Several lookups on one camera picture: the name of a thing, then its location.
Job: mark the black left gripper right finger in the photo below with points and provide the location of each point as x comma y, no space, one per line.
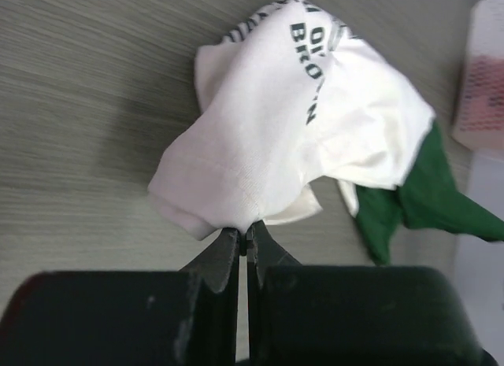
264,252

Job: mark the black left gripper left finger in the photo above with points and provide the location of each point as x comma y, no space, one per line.
215,263

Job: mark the white and green t shirt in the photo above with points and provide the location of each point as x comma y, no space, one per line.
292,95

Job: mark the white perforated plastic basket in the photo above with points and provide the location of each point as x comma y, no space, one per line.
478,123

